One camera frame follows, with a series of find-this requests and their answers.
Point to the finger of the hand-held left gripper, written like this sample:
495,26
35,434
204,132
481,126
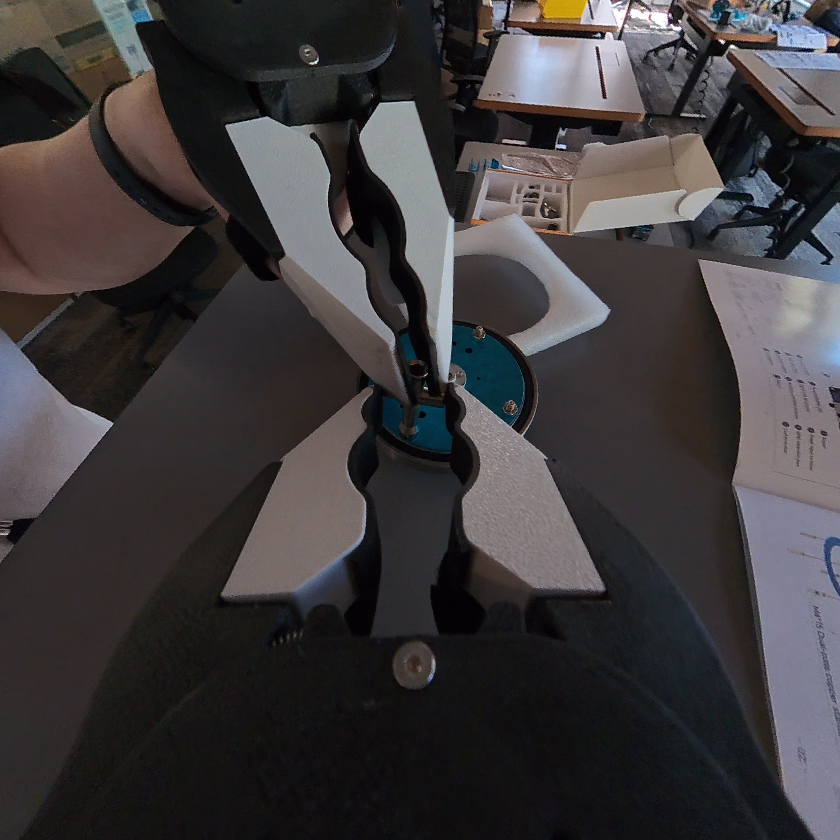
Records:
289,210
420,197

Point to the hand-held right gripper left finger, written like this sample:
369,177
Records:
302,525

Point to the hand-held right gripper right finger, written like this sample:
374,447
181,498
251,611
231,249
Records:
525,525

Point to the round blue base plate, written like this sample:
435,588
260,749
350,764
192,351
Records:
489,380

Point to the small metal socket wrench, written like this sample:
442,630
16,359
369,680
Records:
415,394

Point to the person's left forearm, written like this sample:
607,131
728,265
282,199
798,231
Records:
52,216

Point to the dark grey desk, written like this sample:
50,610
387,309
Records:
262,367

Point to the tan top desk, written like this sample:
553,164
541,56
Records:
558,72

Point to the desk with yellow bin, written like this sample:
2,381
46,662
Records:
564,25

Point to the cluttered wood edged desk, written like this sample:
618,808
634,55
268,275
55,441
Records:
741,19

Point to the black perforated panel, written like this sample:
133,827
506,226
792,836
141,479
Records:
463,197

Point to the white foam box insert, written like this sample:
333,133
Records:
525,197

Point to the clear plastic bag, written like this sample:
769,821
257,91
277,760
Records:
541,163

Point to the black office chair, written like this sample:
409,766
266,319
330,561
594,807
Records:
787,190
466,65
164,289

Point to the black wristband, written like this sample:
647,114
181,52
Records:
138,186

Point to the silver round hub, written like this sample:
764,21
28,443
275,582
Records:
458,380

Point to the white foam packing piece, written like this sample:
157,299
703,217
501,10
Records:
571,308

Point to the stack of cardboard boxes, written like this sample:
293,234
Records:
65,39

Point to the open orange cardboard box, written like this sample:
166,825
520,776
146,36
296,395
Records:
630,177

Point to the yellow bin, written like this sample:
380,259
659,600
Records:
563,8

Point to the black bag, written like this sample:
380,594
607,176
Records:
33,105

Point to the open instruction booklet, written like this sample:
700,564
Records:
787,590

